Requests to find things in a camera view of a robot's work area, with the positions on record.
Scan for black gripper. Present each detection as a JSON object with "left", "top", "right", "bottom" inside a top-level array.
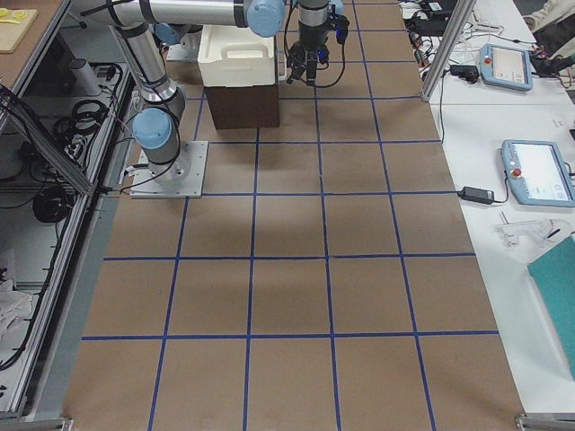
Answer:
[{"left": 287, "top": 38, "right": 330, "bottom": 85}]

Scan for white plastic tray box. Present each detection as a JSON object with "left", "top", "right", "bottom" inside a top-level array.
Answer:
[{"left": 198, "top": 25, "right": 277, "bottom": 87}]

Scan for dark brown wooden cabinet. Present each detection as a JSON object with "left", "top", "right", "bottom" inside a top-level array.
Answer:
[{"left": 205, "top": 84, "right": 280, "bottom": 130}]

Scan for blue teach pendant far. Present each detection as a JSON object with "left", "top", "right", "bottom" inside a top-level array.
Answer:
[{"left": 478, "top": 44, "right": 533, "bottom": 92}]

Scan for blue teach pendant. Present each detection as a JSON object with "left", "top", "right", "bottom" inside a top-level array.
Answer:
[
  {"left": 500, "top": 139, "right": 574, "bottom": 208},
  {"left": 478, "top": 44, "right": 533, "bottom": 92}
]

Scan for black power adapter right table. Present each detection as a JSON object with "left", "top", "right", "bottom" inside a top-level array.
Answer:
[{"left": 457, "top": 186, "right": 495, "bottom": 205}]

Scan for blue teach pendant near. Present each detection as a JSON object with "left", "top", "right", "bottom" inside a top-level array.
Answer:
[{"left": 500, "top": 139, "right": 574, "bottom": 208}]

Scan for wooden board yellow pieces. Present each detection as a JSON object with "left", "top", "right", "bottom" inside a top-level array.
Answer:
[{"left": 0, "top": 7, "right": 38, "bottom": 54}]

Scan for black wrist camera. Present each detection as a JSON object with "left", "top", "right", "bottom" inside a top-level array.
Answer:
[{"left": 332, "top": 13, "right": 349, "bottom": 45}]

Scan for aluminium frame post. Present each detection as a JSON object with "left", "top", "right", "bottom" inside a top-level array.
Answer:
[{"left": 420, "top": 0, "right": 476, "bottom": 101}]

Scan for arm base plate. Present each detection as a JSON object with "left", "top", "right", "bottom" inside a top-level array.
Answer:
[{"left": 129, "top": 141, "right": 208, "bottom": 198}]

